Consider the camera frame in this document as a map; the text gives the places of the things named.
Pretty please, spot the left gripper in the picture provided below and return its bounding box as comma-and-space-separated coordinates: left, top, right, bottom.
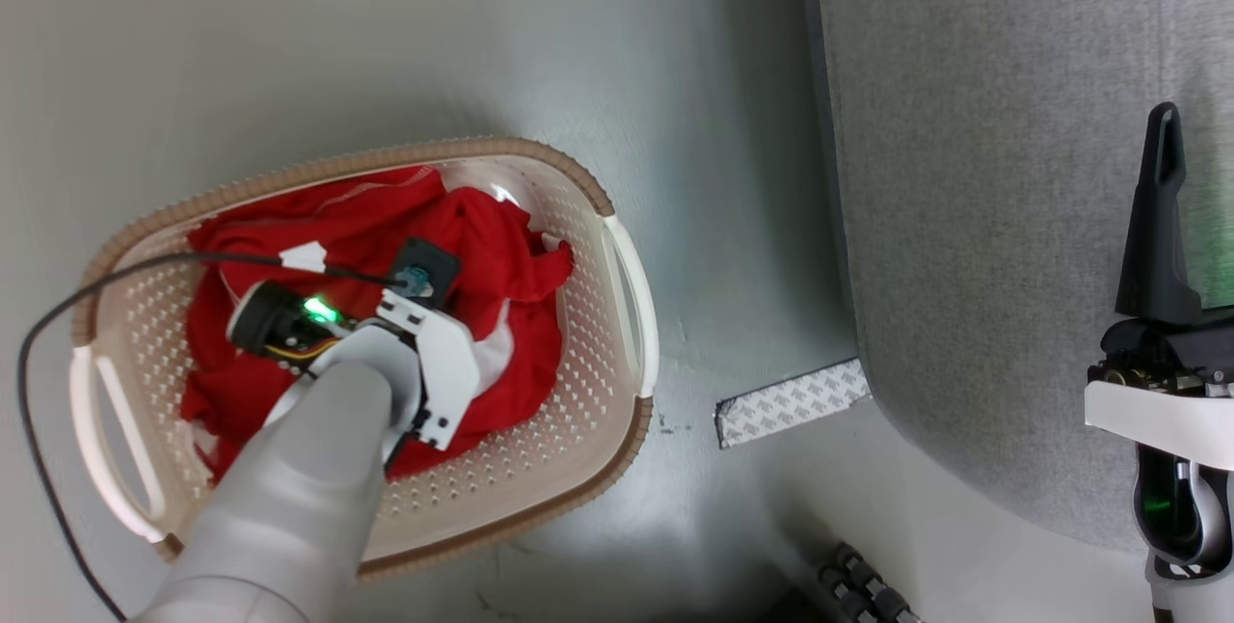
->
227, 281, 483, 451

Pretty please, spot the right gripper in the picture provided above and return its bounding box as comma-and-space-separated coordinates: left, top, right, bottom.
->
1084, 101, 1234, 472

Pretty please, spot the red and white garment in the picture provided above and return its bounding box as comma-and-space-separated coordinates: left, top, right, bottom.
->
180, 166, 576, 484

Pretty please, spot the white basket brown rim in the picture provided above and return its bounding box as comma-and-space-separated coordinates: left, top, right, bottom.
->
69, 137, 660, 583

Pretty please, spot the grey fabric sofa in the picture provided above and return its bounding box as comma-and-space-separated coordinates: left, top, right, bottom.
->
798, 0, 1234, 553

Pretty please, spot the grey patterned tape patch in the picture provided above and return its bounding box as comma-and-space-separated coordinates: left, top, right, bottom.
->
714, 358, 872, 450

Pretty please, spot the black corrugated cable conduit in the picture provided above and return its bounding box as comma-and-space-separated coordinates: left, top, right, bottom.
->
835, 543, 922, 623
818, 563, 873, 623

